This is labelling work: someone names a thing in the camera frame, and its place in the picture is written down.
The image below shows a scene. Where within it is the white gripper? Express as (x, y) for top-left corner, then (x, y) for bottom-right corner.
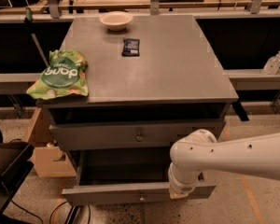
(168, 165), (198, 200)

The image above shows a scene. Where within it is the grey drawer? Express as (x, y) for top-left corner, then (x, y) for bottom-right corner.
(62, 148), (217, 207)
(49, 119), (225, 150)

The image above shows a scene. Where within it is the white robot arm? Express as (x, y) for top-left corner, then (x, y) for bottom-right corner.
(168, 129), (280, 199)

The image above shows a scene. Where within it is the grey top drawer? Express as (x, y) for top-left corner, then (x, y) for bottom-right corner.
(49, 119), (225, 150)

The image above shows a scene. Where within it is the grey drawer cabinet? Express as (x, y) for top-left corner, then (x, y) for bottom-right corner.
(35, 14), (240, 179)

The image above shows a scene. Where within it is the wooden box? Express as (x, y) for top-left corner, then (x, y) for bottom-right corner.
(22, 107), (76, 177)

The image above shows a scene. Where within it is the dark blue snack packet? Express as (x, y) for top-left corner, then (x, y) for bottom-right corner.
(121, 38), (140, 57)

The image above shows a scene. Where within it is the clear sanitizer bottle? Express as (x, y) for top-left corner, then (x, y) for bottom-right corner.
(263, 50), (280, 75)

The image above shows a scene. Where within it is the green chips bag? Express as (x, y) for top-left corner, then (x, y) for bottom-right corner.
(26, 49), (89, 100)

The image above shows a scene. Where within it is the black chair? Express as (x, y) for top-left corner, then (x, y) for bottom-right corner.
(0, 142), (35, 216)

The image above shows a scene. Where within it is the white bowl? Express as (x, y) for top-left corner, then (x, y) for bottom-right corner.
(100, 11), (133, 32)

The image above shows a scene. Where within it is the black floor cable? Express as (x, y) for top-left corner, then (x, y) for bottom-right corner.
(3, 184), (91, 224)

